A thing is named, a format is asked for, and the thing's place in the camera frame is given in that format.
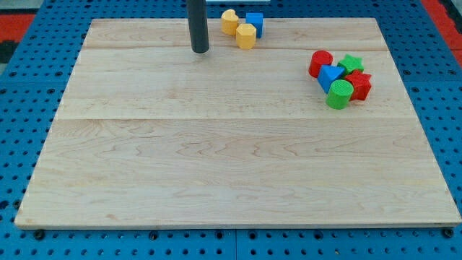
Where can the yellow hexagon block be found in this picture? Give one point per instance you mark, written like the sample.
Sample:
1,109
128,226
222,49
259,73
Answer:
246,36

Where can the light wooden board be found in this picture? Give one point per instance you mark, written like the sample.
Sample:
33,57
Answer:
150,135

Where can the yellow heart block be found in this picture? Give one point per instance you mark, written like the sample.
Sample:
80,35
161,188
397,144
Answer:
229,22

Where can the blue triangle block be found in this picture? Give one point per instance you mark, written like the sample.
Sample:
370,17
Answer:
328,74

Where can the red cylinder block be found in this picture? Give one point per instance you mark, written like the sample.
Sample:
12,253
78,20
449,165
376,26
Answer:
318,59

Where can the blue cube block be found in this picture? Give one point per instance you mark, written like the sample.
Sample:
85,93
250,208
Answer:
256,19

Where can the green cylinder block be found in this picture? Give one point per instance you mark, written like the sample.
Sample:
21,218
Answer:
339,94

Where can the green star block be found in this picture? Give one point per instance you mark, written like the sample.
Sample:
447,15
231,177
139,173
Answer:
351,63

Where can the red star block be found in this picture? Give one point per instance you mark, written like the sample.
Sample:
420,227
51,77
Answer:
361,84

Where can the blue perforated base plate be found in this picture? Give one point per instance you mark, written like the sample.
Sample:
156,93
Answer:
35,78

